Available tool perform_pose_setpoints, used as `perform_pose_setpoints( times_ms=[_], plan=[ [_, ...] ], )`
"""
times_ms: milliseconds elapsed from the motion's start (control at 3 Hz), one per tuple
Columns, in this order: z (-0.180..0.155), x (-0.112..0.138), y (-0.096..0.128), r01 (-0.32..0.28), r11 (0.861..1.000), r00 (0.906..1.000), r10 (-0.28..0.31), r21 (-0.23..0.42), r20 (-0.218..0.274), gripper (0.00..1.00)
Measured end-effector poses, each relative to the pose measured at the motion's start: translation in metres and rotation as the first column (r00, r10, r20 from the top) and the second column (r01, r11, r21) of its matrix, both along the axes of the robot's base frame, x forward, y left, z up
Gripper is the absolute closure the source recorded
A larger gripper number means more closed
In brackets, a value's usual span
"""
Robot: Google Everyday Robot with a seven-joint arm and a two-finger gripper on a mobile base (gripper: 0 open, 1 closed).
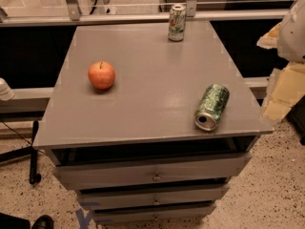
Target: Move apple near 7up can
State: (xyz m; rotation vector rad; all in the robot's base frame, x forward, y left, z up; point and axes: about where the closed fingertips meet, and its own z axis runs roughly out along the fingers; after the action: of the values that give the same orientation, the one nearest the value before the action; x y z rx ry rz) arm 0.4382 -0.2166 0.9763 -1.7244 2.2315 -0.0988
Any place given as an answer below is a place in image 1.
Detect black stand legs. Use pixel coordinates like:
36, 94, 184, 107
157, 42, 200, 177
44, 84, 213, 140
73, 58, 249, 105
0, 120, 43, 186

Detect red orange apple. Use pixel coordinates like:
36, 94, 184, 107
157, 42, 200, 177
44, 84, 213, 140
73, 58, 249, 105
88, 61, 115, 90

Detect middle grey drawer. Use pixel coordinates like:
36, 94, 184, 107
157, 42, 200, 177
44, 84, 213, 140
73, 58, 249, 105
77, 184, 229, 210

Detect top grey drawer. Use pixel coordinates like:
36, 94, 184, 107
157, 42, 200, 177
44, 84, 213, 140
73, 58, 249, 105
53, 153, 252, 190

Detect green soda can lying down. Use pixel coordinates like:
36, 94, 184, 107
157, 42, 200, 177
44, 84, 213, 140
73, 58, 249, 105
194, 84, 230, 131

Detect bottom grey drawer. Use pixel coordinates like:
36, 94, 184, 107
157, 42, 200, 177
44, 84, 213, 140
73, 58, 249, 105
92, 202, 215, 224

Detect black shoe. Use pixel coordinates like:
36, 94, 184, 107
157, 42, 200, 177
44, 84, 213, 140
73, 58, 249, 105
31, 215, 53, 229

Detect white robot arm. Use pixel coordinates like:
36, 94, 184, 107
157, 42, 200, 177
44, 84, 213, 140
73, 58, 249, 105
277, 0, 305, 63

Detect grey drawer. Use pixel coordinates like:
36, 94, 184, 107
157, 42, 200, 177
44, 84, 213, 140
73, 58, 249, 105
53, 153, 252, 190
92, 202, 215, 224
77, 184, 229, 210

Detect grey drawer cabinet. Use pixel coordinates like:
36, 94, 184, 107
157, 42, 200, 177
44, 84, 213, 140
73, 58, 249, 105
32, 20, 275, 225

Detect upright white 7up can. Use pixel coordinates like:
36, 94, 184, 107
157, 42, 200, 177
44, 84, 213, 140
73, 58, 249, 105
168, 4, 186, 42

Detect blue tape mark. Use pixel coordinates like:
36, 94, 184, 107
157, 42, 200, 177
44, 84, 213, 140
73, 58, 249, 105
75, 206, 100, 229

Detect grey metal rail frame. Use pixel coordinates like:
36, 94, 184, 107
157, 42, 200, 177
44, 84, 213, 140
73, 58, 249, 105
0, 0, 305, 115

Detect white cylindrical object at left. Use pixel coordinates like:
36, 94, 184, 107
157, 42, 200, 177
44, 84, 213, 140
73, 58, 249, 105
0, 78, 14, 101

